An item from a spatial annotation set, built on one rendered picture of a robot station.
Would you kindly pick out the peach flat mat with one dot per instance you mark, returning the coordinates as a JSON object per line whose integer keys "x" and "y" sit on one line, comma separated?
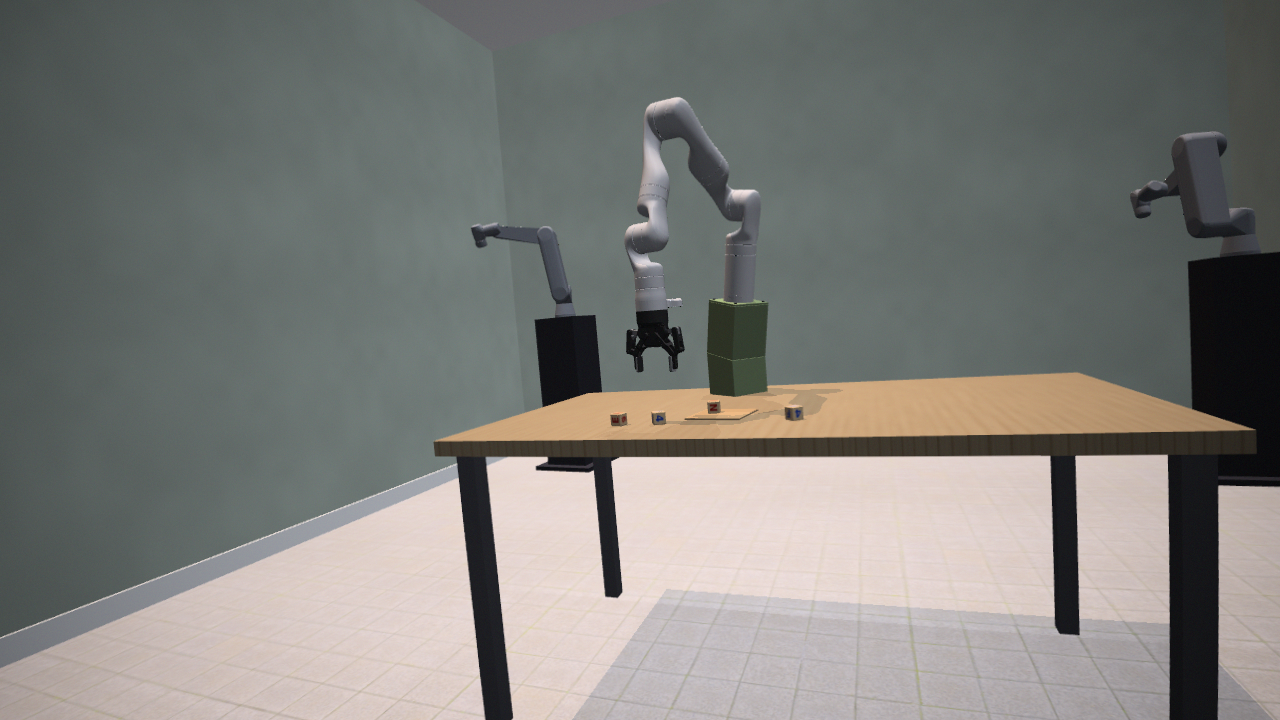
{"x": 725, "y": 414}

